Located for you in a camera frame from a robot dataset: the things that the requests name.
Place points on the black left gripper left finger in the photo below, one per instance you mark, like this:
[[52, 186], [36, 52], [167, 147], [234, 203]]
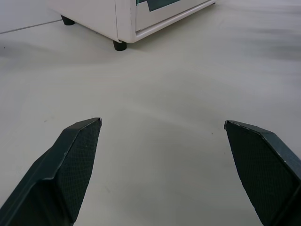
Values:
[[56, 179]]

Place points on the white appliance with black feet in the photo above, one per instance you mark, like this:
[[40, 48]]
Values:
[[122, 17]]

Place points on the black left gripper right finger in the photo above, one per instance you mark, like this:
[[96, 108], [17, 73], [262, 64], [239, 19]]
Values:
[[263, 174]]

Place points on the oven door with glass window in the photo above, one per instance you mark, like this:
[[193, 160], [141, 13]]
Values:
[[164, 11]]

